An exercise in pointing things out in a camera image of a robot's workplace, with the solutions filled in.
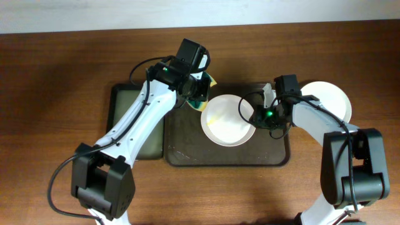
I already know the green yellow sponge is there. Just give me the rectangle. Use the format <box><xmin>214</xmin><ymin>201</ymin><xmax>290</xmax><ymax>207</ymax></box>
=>
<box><xmin>186</xmin><ymin>71</ymin><xmax>217</xmax><ymax>111</ymax></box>

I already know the grey white plate bottom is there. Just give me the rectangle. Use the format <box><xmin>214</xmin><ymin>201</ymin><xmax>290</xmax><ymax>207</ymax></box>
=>
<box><xmin>301</xmin><ymin>81</ymin><xmax>353</xmax><ymax>123</ymax></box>

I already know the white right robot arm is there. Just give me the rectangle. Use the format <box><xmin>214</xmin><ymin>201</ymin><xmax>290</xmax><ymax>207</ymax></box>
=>
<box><xmin>249</xmin><ymin>94</ymin><xmax>390</xmax><ymax>224</ymax></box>

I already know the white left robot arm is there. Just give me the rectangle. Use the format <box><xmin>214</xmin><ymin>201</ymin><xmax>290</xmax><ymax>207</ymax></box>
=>
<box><xmin>71</xmin><ymin>59</ymin><xmax>216</xmax><ymax>224</ymax></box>

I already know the black water tray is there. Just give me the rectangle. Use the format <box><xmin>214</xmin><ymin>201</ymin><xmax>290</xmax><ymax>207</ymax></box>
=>
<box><xmin>106</xmin><ymin>84</ymin><xmax>164</xmax><ymax>161</ymax></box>

